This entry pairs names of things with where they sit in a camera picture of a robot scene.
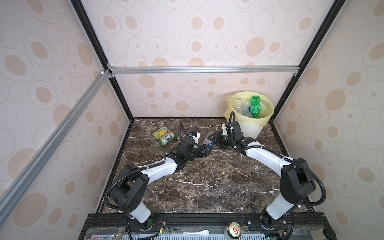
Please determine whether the clear bottle blue cap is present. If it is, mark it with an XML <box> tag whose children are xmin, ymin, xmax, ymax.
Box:
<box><xmin>203</xmin><ymin>132</ymin><xmax>215</xmax><ymax>150</ymax></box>

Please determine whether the green bottle yellow cap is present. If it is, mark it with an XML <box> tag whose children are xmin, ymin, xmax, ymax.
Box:
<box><xmin>249</xmin><ymin>96</ymin><xmax>261</xmax><ymax>119</ymax></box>

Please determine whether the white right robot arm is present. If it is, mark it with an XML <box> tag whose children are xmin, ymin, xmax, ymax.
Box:
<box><xmin>213</xmin><ymin>112</ymin><xmax>327</xmax><ymax>228</ymax></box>

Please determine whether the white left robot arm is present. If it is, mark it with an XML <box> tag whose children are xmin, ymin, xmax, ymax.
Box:
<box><xmin>104</xmin><ymin>122</ymin><xmax>214</xmax><ymax>226</ymax></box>

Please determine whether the white plastic waste bin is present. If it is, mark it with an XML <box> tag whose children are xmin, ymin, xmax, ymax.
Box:
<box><xmin>238</xmin><ymin>119</ymin><xmax>265</xmax><ymax>139</ymax></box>

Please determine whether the yellow plastic bin liner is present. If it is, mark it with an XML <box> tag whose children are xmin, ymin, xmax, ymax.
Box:
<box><xmin>224</xmin><ymin>91</ymin><xmax>274</xmax><ymax>127</ymax></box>

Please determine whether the green Fox's candy bag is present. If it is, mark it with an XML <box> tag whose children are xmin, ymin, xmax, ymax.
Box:
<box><xmin>153</xmin><ymin>126</ymin><xmax>177</xmax><ymax>147</ymax></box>

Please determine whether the white plastic spoon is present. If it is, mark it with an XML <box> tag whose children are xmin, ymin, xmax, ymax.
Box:
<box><xmin>183</xmin><ymin>230</ymin><xmax>210</xmax><ymax>237</ymax></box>

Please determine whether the drink can top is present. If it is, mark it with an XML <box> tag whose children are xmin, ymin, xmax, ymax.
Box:
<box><xmin>225</xmin><ymin>222</ymin><xmax>242</xmax><ymax>240</ymax></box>

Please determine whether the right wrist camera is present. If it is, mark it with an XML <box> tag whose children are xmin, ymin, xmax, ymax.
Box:
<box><xmin>222</xmin><ymin>123</ymin><xmax>231</xmax><ymax>137</ymax></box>

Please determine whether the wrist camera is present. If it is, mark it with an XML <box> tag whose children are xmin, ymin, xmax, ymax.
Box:
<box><xmin>190</xmin><ymin>131</ymin><xmax>200</xmax><ymax>144</ymax></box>
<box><xmin>222</xmin><ymin>123</ymin><xmax>231</xmax><ymax>137</ymax></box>

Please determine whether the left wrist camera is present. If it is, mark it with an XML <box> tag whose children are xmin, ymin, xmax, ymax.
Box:
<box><xmin>190</xmin><ymin>131</ymin><xmax>200</xmax><ymax>144</ymax></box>

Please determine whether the horizontal aluminium rail back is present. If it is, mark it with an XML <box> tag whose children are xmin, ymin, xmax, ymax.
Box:
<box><xmin>101</xmin><ymin>65</ymin><xmax>300</xmax><ymax>76</ymax></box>

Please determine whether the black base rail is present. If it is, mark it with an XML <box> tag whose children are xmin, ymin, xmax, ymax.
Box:
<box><xmin>78</xmin><ymin>213</ymin><xmax>337</xmax><ymax>240</ymax></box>

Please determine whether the diagonal aluminium rail left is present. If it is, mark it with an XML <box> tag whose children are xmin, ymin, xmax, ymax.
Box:
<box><xmin>1</xmin><ymin>69</ymin><xmax>112</xmax><ymax>224</ymax></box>

